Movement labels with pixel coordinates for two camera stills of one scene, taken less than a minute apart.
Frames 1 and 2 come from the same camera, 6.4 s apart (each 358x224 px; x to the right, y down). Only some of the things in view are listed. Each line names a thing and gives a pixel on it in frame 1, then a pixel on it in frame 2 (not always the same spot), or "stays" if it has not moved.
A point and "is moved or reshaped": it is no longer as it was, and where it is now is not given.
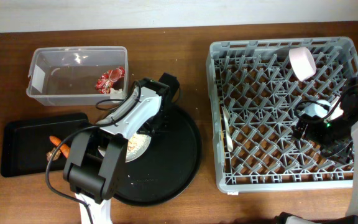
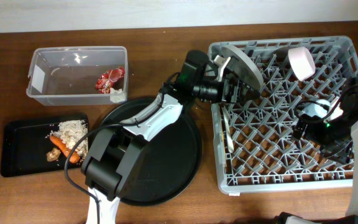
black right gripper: x=340 y=150 stays
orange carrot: x=64 y=148 stays
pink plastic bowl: x=302 y=63 stays
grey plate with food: x=138 y=147 is moved or reshaped
